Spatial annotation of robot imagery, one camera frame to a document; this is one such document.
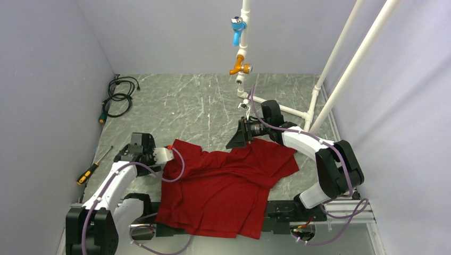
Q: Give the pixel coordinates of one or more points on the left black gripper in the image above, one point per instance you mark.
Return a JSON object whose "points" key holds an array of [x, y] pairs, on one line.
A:
{"points": [[151, 146]]}

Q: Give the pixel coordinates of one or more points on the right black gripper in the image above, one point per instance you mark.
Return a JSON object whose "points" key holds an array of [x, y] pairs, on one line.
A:
{"points": [[243, 134]]}

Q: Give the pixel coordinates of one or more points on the red t-shirt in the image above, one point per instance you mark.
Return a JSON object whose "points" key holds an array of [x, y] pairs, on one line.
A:
{"points": [[222, 194]]}

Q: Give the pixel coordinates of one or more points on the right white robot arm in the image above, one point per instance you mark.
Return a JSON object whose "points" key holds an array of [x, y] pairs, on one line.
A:
{"points": [[337, 166]]}

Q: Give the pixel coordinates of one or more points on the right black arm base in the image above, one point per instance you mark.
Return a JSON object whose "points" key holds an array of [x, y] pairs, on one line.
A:
{"points": [[290, 217]]}

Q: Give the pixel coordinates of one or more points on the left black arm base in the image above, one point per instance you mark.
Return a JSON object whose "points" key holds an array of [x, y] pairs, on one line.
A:
{"points": [[144, 212]]}

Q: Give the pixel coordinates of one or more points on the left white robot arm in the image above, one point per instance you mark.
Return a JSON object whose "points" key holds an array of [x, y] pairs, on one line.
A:
{"points": [[95, 226]]}

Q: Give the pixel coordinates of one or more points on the orange valve tap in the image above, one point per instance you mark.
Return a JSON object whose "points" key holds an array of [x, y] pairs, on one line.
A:
{"points": [[240, 66]]}

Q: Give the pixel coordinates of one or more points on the blue valve tap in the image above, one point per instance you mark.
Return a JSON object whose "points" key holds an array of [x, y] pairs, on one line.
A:
{"points": [[238, 25]]}

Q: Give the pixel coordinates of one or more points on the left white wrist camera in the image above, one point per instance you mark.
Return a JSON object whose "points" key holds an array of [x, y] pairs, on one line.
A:
{"points": [[162, 155]]}

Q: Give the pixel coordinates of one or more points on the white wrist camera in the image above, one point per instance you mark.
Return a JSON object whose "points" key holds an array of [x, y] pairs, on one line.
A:
{"points": [[244, 104], [162, 155]]}

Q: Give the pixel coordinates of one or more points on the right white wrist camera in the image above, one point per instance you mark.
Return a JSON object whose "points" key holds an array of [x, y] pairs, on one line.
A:
{"points": [[244, 104]]}

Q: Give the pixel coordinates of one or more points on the yellow handled screwdriver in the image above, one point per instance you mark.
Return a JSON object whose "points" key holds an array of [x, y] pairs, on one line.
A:
{"points": [[84, 177]]}

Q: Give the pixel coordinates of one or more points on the white PVC pipe frame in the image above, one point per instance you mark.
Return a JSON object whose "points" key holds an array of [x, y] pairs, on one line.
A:
{"points": [[374, 14]]}

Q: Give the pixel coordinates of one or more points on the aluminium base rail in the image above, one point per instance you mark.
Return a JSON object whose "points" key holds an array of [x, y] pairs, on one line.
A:
{"points": [[341, 211]]}

